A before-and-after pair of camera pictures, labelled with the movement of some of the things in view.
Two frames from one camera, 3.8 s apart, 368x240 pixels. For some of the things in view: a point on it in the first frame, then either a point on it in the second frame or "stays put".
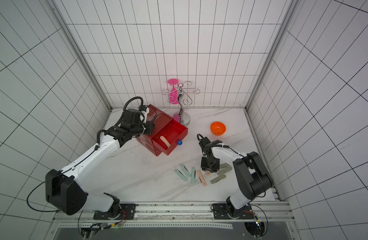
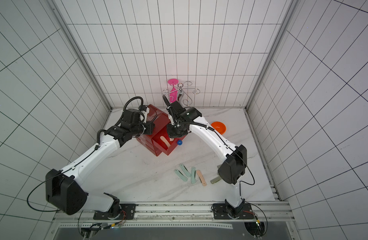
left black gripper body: [142, 129] stays put
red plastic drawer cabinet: [166, 133] stays put
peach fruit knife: [162, 137] stays put
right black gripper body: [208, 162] → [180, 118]
